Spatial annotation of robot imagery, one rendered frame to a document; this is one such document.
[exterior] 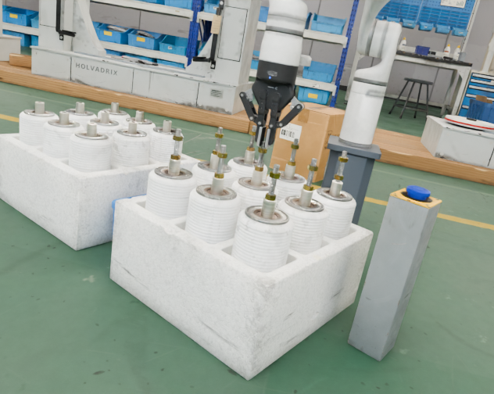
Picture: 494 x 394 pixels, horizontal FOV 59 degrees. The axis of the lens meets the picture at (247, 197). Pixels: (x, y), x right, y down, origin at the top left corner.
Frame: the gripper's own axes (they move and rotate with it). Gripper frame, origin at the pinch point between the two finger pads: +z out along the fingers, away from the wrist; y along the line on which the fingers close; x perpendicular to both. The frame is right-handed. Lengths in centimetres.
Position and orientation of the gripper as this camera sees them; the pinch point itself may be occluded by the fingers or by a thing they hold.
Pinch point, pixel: (265, 137)
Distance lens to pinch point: 87.2
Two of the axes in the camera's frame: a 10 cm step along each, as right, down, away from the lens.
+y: 9.2, 2.6, -2.8
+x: 3.5, -2.5, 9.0
